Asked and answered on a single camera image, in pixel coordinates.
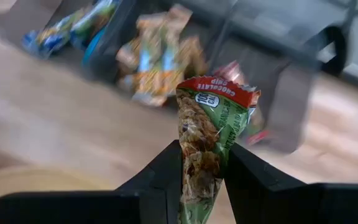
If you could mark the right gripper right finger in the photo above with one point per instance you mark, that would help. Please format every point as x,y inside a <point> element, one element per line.
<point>291,205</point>

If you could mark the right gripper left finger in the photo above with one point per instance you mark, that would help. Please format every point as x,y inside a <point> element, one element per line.
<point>104,208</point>

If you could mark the long green snack packet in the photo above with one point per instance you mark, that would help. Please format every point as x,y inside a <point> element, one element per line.
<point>204,140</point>

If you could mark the round woven tan placemat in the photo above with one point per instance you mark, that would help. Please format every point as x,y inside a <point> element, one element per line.
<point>26,179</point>

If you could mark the translucent grey plastic bin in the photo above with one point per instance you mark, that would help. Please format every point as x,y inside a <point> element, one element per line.
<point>291,102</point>
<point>36,15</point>
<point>110,62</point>

